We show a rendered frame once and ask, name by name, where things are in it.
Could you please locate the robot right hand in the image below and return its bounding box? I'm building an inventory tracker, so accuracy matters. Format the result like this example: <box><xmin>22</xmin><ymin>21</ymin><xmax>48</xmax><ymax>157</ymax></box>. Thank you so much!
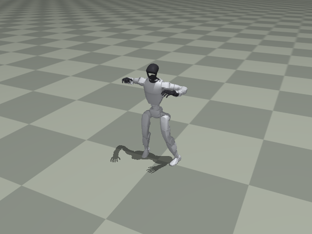
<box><xmin>122</xmin><ymin>78</ymin><xmax>133</xmax><ymax>83</ymax></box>

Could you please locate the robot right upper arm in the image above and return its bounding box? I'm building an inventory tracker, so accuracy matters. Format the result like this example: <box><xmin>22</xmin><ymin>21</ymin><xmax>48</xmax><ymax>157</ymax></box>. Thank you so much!
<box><xmin>129</xmin><ymin>77</ymin><xmax>145</xmax><ymax>86</ymax></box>

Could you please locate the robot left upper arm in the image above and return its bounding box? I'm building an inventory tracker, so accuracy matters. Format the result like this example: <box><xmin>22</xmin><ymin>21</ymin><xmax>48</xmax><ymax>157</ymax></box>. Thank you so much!
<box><xmin>161</xmin><ymin>82</ymin><xmax>187</xmax><ymax>94</ymax></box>

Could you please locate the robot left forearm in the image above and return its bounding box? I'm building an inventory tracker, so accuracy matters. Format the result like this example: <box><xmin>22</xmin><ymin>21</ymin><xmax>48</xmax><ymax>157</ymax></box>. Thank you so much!
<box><xmin>176</xmin><ymin>86</ymin><xmax>187</xmax><ymax>97</ymax></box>

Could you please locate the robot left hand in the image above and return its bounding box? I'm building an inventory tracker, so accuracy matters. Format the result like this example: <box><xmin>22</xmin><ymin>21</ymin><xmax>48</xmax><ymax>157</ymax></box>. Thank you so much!
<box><xmin>161</xmin><ymin>90</ymin><xmax>179</xmax><ymax>98</ymax></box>

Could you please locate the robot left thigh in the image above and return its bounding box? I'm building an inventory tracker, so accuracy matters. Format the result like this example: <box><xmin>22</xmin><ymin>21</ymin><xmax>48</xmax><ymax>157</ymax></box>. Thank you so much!
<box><xmin>160</xmin><ymin>112</ymin><xmax>172</xmax><ymax>144</ymax></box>

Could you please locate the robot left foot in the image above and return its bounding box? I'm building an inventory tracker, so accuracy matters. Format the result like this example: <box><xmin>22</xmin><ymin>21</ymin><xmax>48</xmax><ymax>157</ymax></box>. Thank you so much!
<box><xmin>170</xmin><ymin>155</ymin><xmax>181</xmax><ymax>166</ymax></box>

